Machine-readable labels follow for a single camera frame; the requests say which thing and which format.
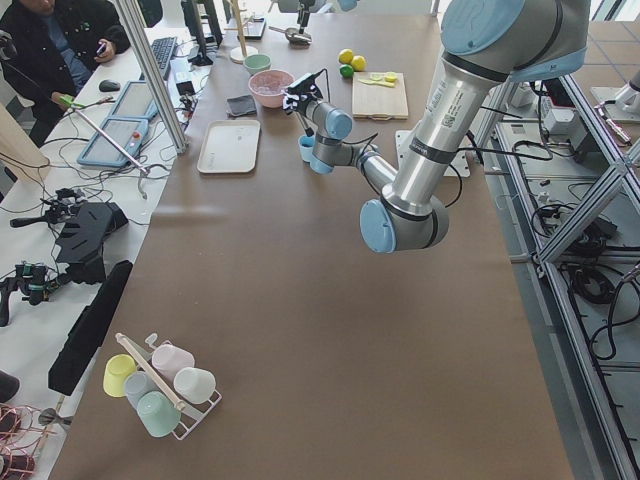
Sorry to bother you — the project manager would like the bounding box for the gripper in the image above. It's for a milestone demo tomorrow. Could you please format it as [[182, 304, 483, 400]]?
[[282, 9, 323, 114]]

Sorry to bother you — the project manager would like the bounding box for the light blue cup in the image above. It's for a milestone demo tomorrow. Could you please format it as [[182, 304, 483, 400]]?
[[298, 135, 315, 163]]

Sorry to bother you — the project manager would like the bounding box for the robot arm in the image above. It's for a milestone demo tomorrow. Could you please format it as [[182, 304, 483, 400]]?
[[283, 1, 590, 253]]

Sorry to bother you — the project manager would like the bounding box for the steel ice scoop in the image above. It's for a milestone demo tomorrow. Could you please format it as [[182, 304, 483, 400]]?
[[269, 26, 312, 46]]

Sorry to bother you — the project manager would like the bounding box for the clear ice cubes pile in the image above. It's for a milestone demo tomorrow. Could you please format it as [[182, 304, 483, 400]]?
[[254, 83, 286, 97]]

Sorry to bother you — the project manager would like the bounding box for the pink plastic cup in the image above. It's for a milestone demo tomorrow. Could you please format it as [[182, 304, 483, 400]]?
[[151, 344, 195, 382]]

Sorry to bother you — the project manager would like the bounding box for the white plastic cup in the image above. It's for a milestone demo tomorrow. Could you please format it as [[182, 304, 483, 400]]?
[[173, 367, 217, 404]]

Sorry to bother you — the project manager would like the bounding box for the yellow plastic cup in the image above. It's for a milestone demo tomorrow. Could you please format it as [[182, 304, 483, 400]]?
[[103, 354, 137, 398]]

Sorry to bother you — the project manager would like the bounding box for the grey-blue plastic cup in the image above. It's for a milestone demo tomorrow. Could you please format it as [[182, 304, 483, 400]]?
[[124, 371, 152, 408]]

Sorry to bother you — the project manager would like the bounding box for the green plastic cup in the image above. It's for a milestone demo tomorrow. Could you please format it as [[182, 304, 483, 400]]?
[[136, 391, 181, 438]]

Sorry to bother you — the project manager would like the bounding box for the whole lemon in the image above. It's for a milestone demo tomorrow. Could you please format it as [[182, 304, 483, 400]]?
[[338, 49, 354, 64], [350, 55, 367, 72]]

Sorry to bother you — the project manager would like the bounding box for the green lime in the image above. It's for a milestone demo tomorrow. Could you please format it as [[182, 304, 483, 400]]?
[[339, 64, 354, 79]]

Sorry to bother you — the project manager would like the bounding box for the green bowl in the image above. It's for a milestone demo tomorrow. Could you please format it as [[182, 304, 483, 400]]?
[[243, 53, 271, 76]]

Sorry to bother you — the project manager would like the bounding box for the wooden mug tree stand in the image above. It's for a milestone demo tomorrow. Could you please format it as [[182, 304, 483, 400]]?
[[224, 0, 258, 64]]

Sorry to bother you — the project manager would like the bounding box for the pink bowl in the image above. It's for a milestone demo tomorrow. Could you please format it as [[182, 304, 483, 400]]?
[[248, 69, 294, 108]]

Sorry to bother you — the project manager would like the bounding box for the yellow plastic knife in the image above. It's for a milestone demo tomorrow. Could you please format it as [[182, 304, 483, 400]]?
[[357, 78, 395, 88]]

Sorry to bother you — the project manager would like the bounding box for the lemon half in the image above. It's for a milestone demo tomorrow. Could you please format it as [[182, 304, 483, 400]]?
[[383, 72, 398, 88]]

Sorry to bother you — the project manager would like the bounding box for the wooden cutting board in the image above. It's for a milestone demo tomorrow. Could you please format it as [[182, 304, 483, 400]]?
[[351, 72, 409, 120]]

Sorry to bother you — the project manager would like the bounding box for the grey folded cloth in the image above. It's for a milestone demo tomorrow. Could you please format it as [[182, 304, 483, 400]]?
[[226, 95, 257, 117]]

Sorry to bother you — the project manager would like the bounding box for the black keyboard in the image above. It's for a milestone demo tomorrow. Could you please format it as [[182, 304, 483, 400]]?
[[151, 36, 177, 80]]

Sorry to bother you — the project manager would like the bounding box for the cream rabbit tray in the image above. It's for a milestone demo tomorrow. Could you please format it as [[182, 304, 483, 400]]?
[[196, 119, 261, 174]]

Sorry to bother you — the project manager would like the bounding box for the blue teach pendant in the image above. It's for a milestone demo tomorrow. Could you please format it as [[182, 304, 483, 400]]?
[[77, 117, 149, 168], [110, 81, 158, 120]]

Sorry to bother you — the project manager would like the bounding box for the seated person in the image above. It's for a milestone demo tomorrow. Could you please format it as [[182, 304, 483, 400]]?
[[1, 0, 130, 146]]

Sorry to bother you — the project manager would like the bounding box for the white wire cup rack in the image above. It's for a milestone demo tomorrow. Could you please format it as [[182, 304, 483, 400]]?
[[115, 333, 222, 441]]

